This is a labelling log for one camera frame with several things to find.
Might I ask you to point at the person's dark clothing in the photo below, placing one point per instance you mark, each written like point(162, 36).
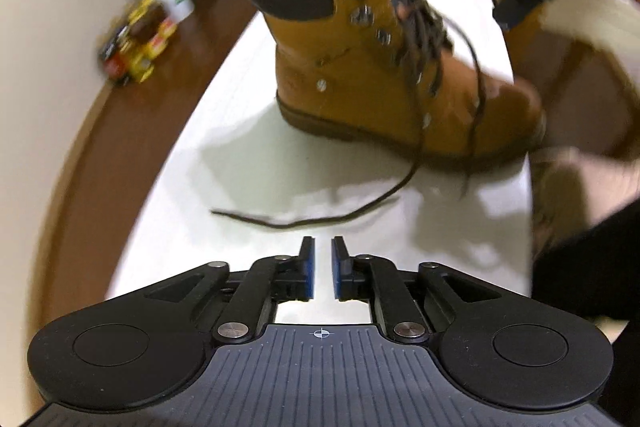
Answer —
point(590, 287)

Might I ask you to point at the brown leather boot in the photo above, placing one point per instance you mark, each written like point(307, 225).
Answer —
point(350, 72)

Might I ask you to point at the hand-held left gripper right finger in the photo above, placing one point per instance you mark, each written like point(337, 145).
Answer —
point(339, 269)

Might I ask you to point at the row of dark glass bottles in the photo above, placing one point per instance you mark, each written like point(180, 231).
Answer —
point(135, 52)

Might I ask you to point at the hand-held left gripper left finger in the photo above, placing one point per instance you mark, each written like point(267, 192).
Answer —
point(307, 269)

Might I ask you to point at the dark brown shoelace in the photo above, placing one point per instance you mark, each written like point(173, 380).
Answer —
point(280, 225)

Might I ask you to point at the beige quilted chair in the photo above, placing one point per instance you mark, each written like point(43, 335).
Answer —
point(575, 187)

